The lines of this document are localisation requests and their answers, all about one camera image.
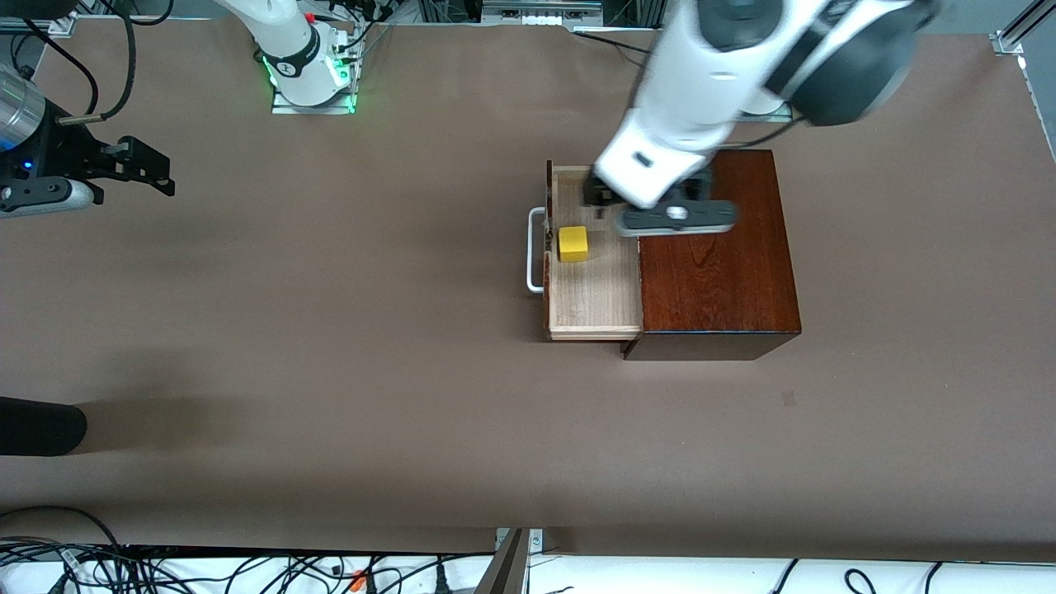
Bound wooden drawer with white handle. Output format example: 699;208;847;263
526;161;644;342

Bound dark brown wooden cabinet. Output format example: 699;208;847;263
623;148;803;362

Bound white power strip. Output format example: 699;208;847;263
481;0;605;27

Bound black ribbed cylinder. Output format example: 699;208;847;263
0;396;88;457

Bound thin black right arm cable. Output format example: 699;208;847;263
16;21;101;116

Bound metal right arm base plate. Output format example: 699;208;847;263
271;78;357;116

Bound black cable on table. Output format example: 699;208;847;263
572;23;661;57

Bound black arched cable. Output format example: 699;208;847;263
0;505;125;552

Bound metal table edge bracket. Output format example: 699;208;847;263
474;526;545;594

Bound tangled black cables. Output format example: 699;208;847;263
0;540;496;594

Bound aluminium profile rail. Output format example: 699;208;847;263
992;0;1056;57

